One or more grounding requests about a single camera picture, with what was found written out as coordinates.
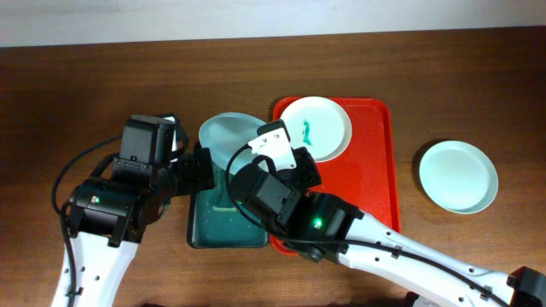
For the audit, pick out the red plastic tray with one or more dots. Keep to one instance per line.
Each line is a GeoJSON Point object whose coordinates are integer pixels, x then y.
{"type": "Point", "coordinates": [365, 173]}

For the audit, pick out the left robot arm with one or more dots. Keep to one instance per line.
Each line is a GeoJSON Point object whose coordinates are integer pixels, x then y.
{"type": "Point", "coordinates": [104, 219]}

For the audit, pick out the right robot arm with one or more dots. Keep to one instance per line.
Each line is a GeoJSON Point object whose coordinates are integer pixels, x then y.
{"type": "Point", "coordinates": [277, 188]}

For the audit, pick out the green yellow sponge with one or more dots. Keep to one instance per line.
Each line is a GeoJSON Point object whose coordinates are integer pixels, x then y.
{"type": "Point", "coordinates": [224, 209]}

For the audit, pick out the pale green plate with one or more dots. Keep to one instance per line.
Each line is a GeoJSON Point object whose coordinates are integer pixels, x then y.
{"type": "Point", "coordinates": [458, 177]}

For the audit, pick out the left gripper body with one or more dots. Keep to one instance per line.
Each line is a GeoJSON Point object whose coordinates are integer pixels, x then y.
{"type": "Point", "coordinates": [186, 179]}

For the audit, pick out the light blue plate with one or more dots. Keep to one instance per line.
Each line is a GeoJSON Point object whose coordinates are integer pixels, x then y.
{"type": "Point", "coordinates": [225, 133]}

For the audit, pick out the white plate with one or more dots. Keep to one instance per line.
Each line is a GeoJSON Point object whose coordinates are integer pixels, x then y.
{"type": "Point", "coordinates": [320, 125]}

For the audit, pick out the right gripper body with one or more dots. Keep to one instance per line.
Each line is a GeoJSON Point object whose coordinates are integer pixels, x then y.
{"type": "Point", "coordinates": [307, 175]}

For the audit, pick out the dark green tray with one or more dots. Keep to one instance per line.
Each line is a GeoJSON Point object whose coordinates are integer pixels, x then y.
{"type": "Point", "coordinates": [213, 229]}

